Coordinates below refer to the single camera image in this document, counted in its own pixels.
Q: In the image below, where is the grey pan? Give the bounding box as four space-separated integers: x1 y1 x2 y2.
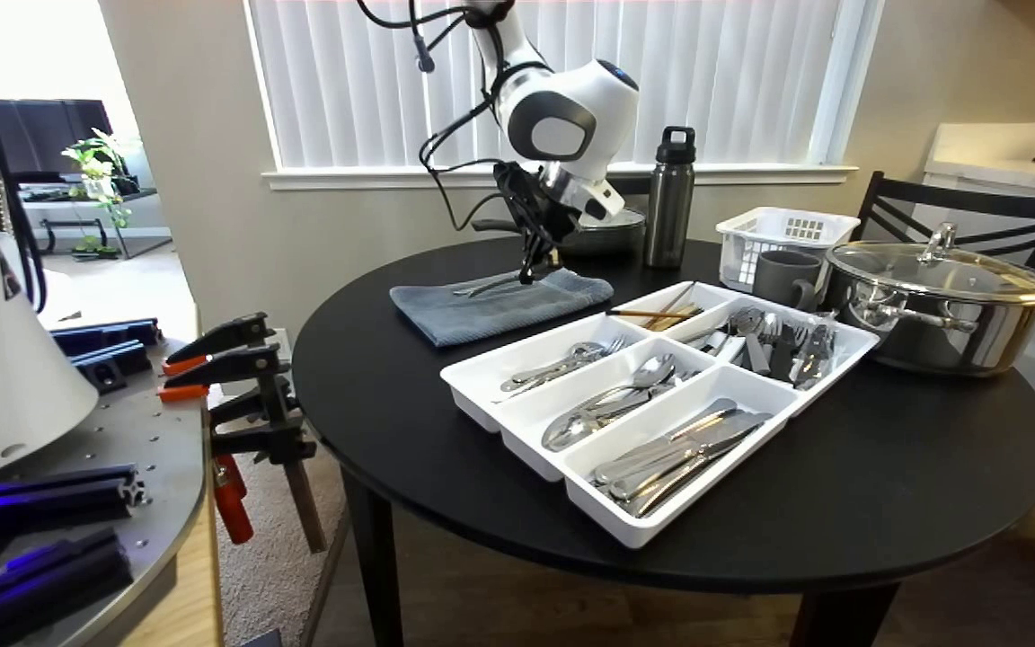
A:
472 207 648 262

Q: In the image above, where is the white plastic basket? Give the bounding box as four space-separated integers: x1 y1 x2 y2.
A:
716 207 862 294

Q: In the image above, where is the heap of knives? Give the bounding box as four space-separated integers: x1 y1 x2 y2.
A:
590 398 775 520

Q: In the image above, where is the grey steel water bottle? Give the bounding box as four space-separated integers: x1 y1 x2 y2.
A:
642 126 697 270

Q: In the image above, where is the heap of spoons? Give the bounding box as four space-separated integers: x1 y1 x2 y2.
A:
541 353 682 453

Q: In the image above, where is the black orange-tipped clamp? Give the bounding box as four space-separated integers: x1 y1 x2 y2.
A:
156 344 292 403
160 311 279 377

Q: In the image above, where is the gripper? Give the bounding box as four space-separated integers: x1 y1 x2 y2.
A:
492 162 574 285

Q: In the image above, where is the grey mug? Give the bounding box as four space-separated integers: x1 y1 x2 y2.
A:
752 249 825 314

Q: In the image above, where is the blue towel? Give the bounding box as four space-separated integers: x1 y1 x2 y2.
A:
389 268 615 349

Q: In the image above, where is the white counter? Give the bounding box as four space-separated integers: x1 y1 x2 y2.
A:
922 120 1035 197

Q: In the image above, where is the black chair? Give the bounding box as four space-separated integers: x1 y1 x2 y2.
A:
849 171 1035 271

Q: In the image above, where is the white cutlery holder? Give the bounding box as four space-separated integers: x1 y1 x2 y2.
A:
439 280 880 550

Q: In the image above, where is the black bar clamp red handle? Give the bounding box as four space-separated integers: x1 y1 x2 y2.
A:
207 376 330 554

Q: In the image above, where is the window with white blinds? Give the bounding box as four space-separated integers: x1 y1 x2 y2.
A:
243 0 885 191

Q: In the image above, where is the silver fork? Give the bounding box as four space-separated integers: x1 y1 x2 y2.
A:
453 271 536 299

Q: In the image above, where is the black aluminium rail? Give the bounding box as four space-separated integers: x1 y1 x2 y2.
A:
49 317 164 359
0 464 148 579
0 528 136 647
68 339 156 395

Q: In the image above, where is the potted green plant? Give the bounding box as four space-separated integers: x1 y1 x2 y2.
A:
61 128 138 262

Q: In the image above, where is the bundle of wooden chopsticks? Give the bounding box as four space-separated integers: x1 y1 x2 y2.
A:
606 281 706 332

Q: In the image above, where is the glass pot lid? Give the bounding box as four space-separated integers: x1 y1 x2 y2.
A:
825 222 1035 306

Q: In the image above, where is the television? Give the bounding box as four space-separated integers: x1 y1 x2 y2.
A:
0 98 115 183

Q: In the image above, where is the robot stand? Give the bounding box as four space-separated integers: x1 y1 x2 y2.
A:
0 306 224 647

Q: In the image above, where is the heap of mixed cutlery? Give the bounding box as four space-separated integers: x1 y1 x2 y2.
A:
682 306 840 393

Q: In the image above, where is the steel pot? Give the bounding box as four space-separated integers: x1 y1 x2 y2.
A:
822 222 1035 377

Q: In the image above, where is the heap of forks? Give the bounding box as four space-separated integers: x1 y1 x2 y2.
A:
498 336 637 397

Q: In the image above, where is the television stand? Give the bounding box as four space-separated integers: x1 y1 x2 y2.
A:
18 184 173 262

